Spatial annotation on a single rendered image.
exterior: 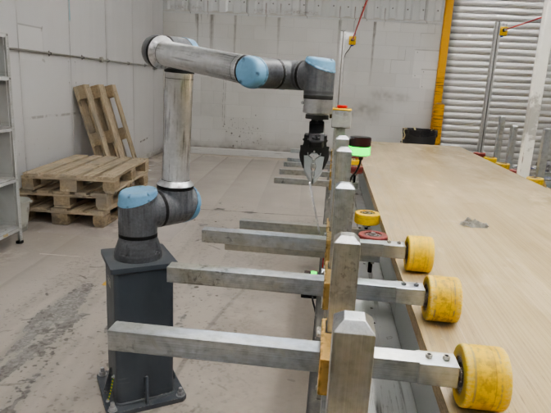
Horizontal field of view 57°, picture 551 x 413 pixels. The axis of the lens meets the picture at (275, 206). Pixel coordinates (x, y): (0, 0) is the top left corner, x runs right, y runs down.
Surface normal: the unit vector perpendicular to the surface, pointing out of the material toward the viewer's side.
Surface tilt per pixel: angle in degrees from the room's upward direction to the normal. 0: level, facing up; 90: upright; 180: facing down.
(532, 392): 0
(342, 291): 90
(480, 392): 84
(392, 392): 0
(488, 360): 33
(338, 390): 90
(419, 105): 90
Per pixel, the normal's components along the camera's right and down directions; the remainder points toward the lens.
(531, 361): 0.05, -0.97
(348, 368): -0.11, 0.23
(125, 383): 0.44, 0.23
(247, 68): -0.62, 0.16
